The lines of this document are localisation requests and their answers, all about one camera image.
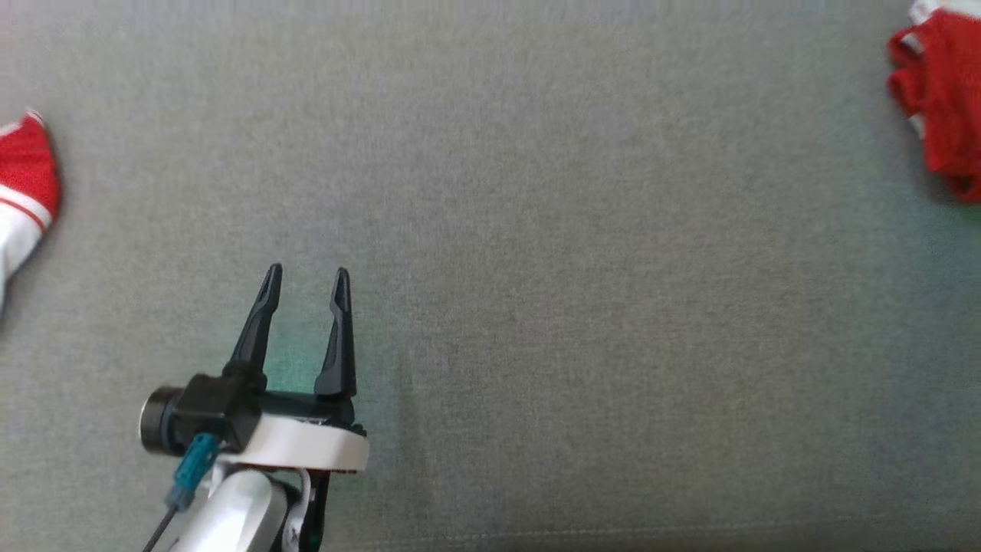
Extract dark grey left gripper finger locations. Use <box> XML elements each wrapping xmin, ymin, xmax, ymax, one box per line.
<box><xmin>314</xmin><ymin>268</ymin><xmax>358</xmax><ymax>398</ymax></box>
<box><xmin>222</xmin><ymin>264</ymin><xmax>284</xmax><ymax>382</ymax></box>

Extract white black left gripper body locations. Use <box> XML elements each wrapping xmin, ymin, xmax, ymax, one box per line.
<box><xmin>217</xmin><ymin>389</ymin><xmax>369</xmax><ymax>474</ymax></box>

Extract red white basketball jersey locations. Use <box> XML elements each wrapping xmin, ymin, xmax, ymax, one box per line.
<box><xmin>0</xmin><ymin>110</ymin><xmax>62</xmax><ymax>315</ymax></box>

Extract large grey sofa ottoman cushion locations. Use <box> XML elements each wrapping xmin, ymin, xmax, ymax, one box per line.
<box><xmin>0</xmin><ymin>0</ymin><xmax>981</xmax><ymax>552</ymax></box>

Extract crumpled red shorts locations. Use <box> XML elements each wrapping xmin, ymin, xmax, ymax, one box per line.
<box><xmin>887</xmin><ymin>0</ymin><xmax>981</xmax><ymax>204</ymax></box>

